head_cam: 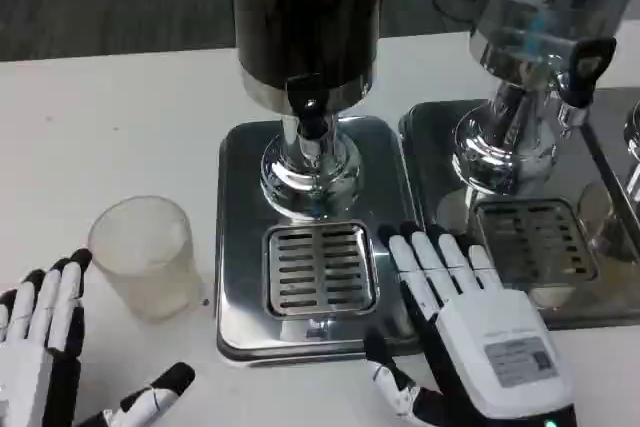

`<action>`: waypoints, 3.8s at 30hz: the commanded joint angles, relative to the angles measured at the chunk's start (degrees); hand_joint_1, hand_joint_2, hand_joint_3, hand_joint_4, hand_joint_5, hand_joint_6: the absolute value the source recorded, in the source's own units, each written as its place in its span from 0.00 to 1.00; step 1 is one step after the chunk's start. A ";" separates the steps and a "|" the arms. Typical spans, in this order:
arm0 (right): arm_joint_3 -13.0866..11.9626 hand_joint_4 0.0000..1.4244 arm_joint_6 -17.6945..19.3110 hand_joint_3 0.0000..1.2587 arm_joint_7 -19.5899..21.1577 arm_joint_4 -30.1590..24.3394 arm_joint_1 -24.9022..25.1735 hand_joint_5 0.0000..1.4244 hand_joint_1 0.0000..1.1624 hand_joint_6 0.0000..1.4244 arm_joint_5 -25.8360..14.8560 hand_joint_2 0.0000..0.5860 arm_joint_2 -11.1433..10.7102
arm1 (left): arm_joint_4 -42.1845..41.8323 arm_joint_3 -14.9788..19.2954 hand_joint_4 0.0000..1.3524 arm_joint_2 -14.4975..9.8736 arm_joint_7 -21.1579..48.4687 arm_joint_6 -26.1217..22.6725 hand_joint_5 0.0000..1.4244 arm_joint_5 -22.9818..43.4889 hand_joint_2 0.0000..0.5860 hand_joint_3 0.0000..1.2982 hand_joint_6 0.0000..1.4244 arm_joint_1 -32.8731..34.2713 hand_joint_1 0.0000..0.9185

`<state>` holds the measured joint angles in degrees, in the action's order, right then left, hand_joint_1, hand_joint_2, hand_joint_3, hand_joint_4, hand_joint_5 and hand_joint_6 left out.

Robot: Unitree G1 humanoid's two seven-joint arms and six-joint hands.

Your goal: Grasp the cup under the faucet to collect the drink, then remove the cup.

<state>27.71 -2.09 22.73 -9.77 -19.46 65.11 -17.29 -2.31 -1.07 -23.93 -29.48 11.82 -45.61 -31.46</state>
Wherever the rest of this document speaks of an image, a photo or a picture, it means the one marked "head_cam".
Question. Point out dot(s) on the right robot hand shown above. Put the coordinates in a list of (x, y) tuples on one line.
[(485, 327)]

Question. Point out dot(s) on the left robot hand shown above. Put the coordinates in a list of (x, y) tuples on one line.
[(30, 372)]

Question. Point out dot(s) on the steel drip grid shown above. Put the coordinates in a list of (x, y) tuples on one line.
[(535, 242), (320, 267)]

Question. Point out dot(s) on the clear ribbed glass cup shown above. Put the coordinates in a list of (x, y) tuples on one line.
[(145, 267)]

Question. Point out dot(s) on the steel drip tray base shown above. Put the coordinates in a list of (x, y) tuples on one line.
[(440, 147), (240, 247)]

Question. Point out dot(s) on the black tap of steel dispenser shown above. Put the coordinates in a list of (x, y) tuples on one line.
[(587, 67)]

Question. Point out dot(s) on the black tap of dark dispenser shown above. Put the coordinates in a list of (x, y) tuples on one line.
[(306, 97)]

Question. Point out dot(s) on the shiny steel drink dispenser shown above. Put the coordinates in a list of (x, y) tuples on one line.
[(525, 22)]

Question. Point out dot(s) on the dark drink dispenser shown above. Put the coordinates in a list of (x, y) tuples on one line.
[(305, 17)]

